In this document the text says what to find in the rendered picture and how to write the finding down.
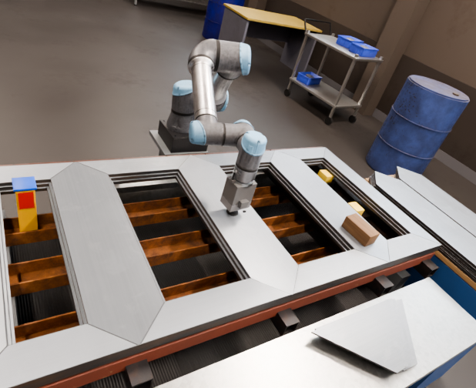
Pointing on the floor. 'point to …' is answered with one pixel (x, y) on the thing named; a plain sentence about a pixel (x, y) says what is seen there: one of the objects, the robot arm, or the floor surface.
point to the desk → (269, 31)
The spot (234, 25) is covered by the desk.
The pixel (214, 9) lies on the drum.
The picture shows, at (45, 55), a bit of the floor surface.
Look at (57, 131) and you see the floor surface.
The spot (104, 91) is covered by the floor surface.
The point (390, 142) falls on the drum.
